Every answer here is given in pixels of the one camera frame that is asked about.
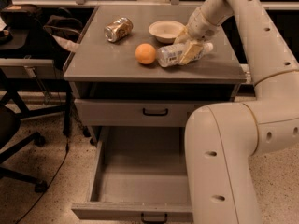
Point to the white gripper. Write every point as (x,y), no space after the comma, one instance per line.
(202,27)

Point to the clear plastic water bottle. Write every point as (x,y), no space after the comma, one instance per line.
(168,56)

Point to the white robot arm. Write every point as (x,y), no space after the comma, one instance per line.
(219,138)

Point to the grey drawer cabinet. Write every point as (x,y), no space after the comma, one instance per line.
(109,71)

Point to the closed grey upper drawer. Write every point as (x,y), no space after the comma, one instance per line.
(93,112)

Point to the open grey lower drawer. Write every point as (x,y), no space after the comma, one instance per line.
(139,174)

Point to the white paper bowl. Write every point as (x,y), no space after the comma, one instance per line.
(166,31)

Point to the orange fruit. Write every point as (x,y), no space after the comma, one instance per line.
(145,53)

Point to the crushed metallic soda can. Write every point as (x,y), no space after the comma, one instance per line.
(118,29)

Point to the black backpack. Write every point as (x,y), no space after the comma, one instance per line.
(66,31)

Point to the grey side desk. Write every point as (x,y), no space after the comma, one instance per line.
(30,62)

